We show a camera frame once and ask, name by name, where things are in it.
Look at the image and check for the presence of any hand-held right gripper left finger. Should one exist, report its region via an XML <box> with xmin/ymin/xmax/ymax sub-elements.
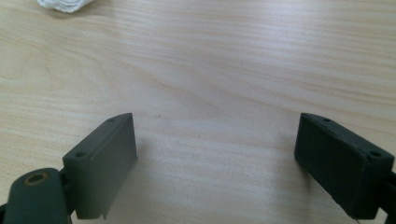
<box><xmin>62</xmin><ymin>112</ymin><xmax>138</xmax><ymax>220</ymax></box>

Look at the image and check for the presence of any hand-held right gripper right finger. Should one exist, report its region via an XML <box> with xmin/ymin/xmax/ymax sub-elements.
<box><xmin>293</xmin><ymin>112</ymin><xmax>396</xmax><ymax>220</ymax></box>

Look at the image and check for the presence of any crumpled white tissue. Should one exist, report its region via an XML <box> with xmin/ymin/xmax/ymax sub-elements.
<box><xmin>36</xmin><ymin>0</ymin><xmax>94</xmax><ymax>14</ymax></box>

